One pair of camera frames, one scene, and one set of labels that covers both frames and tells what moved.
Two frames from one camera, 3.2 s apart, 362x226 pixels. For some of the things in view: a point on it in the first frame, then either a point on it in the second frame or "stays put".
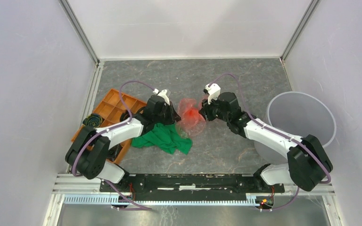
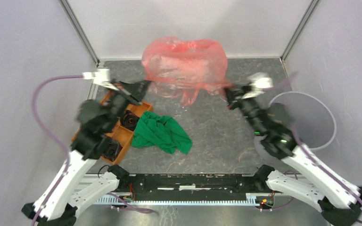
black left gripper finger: [176, 115] to [140, 89]
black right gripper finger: [203, 112] to [231, 95]
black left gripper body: [166, 116] to [122, 98]
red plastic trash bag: [192, 123] to [175, 68]
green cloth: [164, 136] stays put
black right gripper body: [214, 111] to [249, 107]
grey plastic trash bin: [298, 114] stays put
